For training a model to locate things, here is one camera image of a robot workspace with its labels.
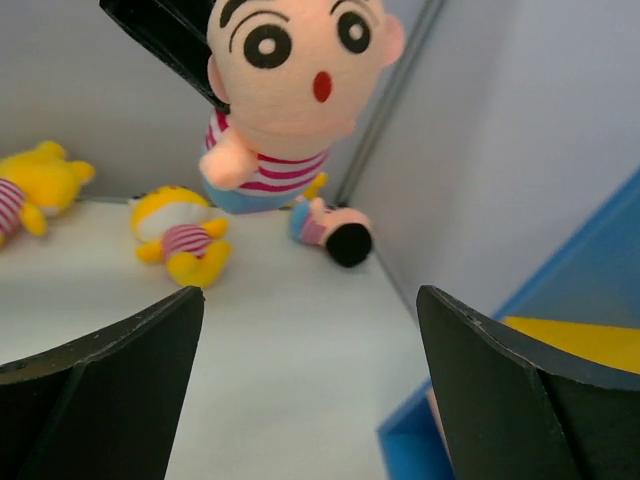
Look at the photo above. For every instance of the metal corner post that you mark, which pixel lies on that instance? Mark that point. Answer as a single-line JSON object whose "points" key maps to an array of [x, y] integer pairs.
{"points": [[426, 19]]}

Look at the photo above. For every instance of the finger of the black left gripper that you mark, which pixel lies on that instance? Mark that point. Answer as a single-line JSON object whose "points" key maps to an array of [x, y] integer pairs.
{"points": [[173, 31]]}

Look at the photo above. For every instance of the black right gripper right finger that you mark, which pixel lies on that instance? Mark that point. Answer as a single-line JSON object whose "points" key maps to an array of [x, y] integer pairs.
{"points": [[513, 407]]}

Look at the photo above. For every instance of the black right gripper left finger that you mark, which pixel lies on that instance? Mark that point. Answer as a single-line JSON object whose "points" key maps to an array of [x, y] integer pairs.
{"points": [[105, 405]]}

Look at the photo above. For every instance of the yellow duck plush striped shirt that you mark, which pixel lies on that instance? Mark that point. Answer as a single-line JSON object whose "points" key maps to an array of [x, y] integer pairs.
{"points": [[173, 225]]}

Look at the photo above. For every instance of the boy doll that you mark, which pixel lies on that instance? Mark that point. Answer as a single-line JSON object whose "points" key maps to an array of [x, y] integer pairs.
{"points": [[345, 234], [292, 78]]}

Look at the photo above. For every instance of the yellow duck plush in corner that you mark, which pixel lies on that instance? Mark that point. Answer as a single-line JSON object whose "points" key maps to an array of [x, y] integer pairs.
{"points": [[311, 192]]}

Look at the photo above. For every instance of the blue yellow toy shelf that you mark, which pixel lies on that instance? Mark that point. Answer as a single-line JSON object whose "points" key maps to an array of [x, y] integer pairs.
{"points": [[584, 300]]}

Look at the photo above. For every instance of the yellow duck plush near rail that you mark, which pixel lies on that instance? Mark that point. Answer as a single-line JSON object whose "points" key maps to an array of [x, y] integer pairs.
{"points": [[39, 184]]}

